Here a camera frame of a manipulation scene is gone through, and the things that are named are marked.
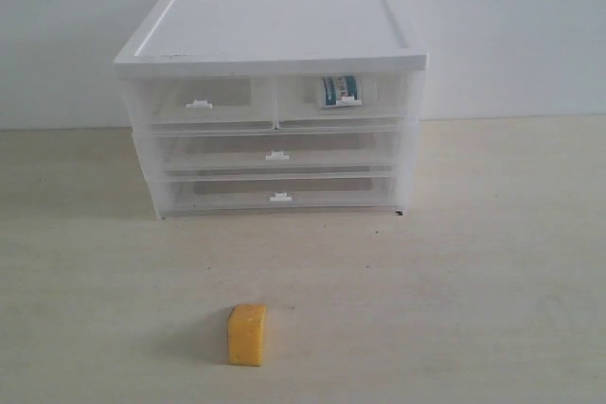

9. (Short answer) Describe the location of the clear middle wide drawer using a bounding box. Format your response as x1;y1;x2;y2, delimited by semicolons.
155;131;400;172

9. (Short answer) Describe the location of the white blue medicine bottle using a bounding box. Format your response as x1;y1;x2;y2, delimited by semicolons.
314;75;363;109

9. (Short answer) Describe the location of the yellow sponge block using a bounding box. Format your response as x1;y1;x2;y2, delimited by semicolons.
227;304;266;367

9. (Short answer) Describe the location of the clear bottom wide drawer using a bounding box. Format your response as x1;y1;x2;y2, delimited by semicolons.
163;175;394;212

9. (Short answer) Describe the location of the white plastic drawer cabinet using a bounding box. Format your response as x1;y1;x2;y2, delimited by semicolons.
114;0;428;220

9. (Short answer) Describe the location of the clear wide drawer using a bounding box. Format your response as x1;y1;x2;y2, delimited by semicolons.
155;131;400;172
163;175;394;212

